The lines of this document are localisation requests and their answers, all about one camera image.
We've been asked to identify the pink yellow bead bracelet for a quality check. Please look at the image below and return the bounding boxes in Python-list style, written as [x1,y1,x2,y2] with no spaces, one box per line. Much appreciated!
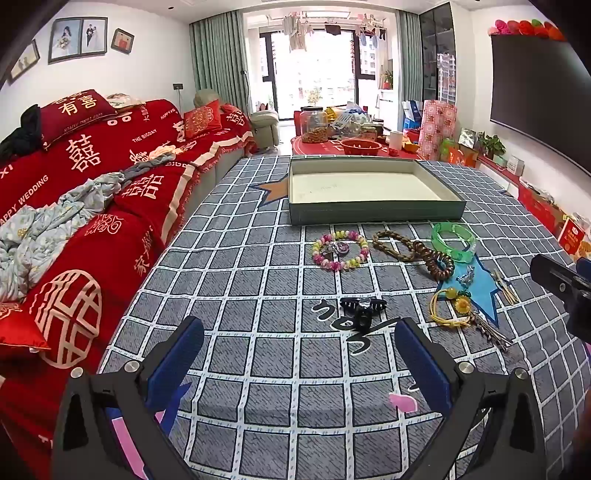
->
[312,230,370,272]

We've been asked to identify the red plastic bowl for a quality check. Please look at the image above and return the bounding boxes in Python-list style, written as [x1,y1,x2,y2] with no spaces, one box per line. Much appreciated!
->
[340,138,383,157]

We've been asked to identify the red orange gift box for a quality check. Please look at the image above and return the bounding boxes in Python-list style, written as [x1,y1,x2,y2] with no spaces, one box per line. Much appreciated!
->
[556,216,591,260]

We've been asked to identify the blue white carton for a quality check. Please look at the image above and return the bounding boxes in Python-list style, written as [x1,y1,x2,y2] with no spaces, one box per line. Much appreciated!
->
[401,100,424,133]

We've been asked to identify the red printed pillow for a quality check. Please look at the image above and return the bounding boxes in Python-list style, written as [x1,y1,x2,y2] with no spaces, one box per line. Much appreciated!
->
[39,89,119,149]

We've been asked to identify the grey checkered blanket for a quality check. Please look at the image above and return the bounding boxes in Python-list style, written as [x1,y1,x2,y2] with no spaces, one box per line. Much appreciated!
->
[95,154,591,480]

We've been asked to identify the dark photo frame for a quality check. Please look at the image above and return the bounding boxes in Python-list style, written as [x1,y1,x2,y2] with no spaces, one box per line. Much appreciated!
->
[8,40,40,84]

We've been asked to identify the dark clothes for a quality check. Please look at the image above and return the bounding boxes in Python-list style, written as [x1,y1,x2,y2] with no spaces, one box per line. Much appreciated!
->
[0,104,45,160]

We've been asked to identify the gold hairpins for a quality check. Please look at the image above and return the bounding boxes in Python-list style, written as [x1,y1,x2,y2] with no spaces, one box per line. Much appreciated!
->
[491,270,520,306]

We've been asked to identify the green translucent bangle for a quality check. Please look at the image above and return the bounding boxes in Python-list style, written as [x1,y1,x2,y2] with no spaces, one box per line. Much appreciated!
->
[431,222,477,264]

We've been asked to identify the hanging laundry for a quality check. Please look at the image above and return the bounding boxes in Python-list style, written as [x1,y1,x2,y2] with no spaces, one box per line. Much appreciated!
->
[276,13,389,52]

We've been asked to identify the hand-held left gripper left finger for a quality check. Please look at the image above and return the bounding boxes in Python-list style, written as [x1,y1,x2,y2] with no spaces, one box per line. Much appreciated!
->
[51,316,206,480]

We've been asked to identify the potted green plant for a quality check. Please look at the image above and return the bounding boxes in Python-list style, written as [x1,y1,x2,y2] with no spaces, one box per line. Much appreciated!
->
[477,132,507,160]

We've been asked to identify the shallow green cardboard box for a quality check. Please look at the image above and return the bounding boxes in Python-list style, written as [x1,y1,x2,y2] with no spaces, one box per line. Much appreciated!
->
[288,156,467,226]

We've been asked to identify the brown wooden bead bracelet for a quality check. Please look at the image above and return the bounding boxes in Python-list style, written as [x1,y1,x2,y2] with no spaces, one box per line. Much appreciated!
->
[412,239,456,282]

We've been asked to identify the red round table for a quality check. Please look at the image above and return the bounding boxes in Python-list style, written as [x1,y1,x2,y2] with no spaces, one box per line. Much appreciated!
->
[291,133,426,160]

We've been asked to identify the small red photo frame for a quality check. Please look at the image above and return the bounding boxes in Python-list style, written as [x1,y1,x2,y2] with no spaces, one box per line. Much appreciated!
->
[110,28,135,55]

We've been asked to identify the colourful paper flowers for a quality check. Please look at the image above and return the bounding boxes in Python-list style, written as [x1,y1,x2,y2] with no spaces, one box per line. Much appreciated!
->
[488,18,567,42]

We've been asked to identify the red patterned cushion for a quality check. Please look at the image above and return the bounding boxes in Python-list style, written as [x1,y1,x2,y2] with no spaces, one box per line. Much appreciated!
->
[183,100,223,140]

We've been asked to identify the double photo frame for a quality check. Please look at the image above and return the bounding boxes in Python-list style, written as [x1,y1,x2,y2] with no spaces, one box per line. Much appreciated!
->
[48,17,108,64]

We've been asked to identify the green curtain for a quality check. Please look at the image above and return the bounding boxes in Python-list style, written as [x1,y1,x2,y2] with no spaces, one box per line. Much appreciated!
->
[189,11,253,112]
[396,10,424,103]

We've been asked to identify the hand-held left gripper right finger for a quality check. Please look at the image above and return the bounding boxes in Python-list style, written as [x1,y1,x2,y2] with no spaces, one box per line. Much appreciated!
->
[394,318,548,480]

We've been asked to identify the tan braided bracelet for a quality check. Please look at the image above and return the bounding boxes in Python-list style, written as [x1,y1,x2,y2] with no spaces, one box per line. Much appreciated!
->
[372,229,417,265]

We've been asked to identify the glass door cabinet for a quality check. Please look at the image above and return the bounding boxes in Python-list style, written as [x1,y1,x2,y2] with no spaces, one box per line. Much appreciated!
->
[420,2,458,105]

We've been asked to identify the sofa with red cover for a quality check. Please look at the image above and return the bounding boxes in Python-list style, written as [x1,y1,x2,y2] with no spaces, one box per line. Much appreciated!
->
[0,96,257,467]

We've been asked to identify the clear jar of nuts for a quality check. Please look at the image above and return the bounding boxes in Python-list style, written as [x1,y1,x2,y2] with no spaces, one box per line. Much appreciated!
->
[300,106,329,144]

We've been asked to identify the grey garment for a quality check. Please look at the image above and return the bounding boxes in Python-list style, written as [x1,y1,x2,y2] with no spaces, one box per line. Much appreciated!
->
[120,154,179,179]

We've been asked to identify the pink patterned gift box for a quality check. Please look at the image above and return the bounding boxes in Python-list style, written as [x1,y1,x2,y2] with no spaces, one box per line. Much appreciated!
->
[417,99,458,160]

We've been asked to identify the light blue floral quilt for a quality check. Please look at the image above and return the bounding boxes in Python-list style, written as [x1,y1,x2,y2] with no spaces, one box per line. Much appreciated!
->
[0,172,140,304]

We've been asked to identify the wall television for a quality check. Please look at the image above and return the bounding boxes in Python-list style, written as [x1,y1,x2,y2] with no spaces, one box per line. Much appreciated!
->
[489,34,591,177]

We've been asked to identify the black hair claw clip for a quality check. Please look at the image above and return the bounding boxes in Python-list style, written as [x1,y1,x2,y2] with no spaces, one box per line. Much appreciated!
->
[340,297,388,331]

